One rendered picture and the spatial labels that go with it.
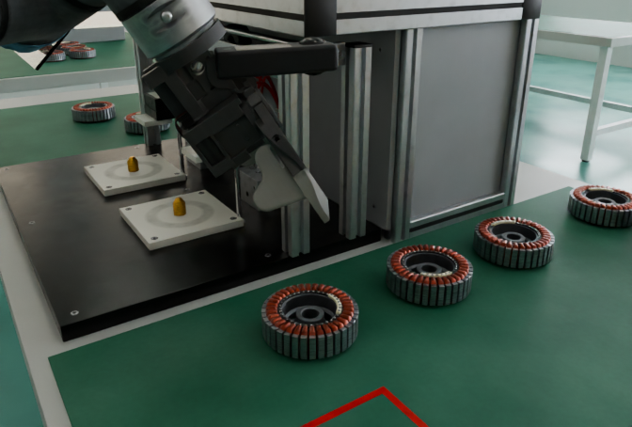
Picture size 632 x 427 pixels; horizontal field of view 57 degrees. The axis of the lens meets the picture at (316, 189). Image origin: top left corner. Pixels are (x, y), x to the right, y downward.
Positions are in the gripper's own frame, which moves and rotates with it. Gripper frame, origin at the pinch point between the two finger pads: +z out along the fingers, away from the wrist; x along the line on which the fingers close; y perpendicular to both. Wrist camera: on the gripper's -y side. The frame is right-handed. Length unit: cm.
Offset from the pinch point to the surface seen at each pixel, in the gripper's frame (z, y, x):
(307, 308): 12.7, 8.8, -0.9
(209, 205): 7.7, 16.2, -33.2
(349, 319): 13.9, 5.0, 3.6
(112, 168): -1, 31, -56
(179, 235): 5.0, 20.5, -23.1
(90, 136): -2, 39, -91
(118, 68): -1, 40, -191
